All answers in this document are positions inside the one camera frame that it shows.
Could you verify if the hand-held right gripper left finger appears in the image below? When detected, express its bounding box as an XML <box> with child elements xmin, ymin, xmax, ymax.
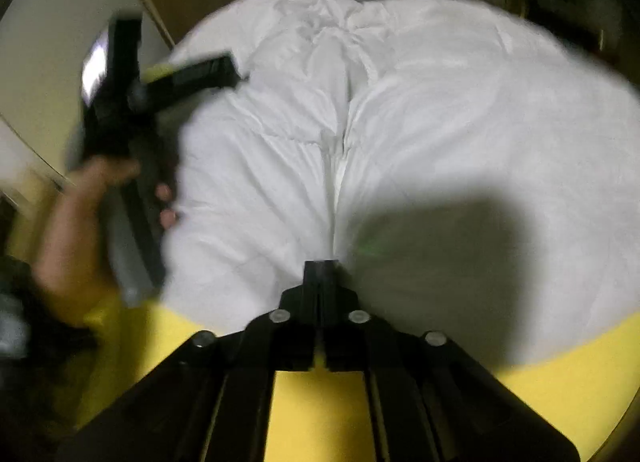
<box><xmin>55</xmin><ymin>259</ymin><xmax>326</xmax><ymax>462</ymax></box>

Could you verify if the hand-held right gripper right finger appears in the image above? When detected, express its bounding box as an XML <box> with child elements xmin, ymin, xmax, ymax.
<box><xmin>322</xmin><ymin>260</ymin><xmax>581</xmax><ymax>462</ymax></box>

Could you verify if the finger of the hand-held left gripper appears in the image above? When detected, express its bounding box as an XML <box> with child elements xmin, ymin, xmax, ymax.
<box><xmin>142</xmin><ymin>53</ymin><xmax>242</xmax><ymax>99</ymax></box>

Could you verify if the white puffer jacket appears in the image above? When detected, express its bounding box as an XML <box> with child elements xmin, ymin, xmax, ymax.
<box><xmin>160</xmin><ymin>0</ymin><xmax>640</xmax><ymax>368</ymax></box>

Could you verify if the person's left hand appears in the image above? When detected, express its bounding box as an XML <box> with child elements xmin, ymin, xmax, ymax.
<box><xmin>34</xmin><ymin>157</ymin><xmax>179</xmax><ymax>329</ymax></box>

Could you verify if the yellow blanket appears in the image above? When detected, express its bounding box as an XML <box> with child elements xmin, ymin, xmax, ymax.
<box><xmin>75</xmin><ymin>287</ymin><xmax>640</xmax><ymax>462</ymax></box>

